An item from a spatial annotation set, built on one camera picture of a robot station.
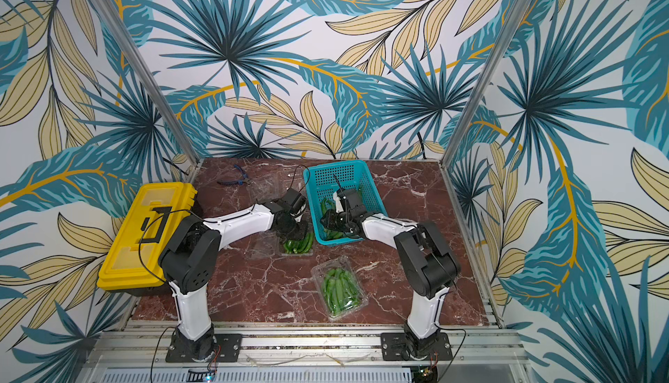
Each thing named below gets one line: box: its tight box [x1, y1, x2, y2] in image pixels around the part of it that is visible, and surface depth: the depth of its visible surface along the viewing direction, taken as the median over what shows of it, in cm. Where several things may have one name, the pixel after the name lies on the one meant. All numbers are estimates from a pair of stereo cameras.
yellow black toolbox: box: [96, 181, 204, 296], surface depth 79 cm
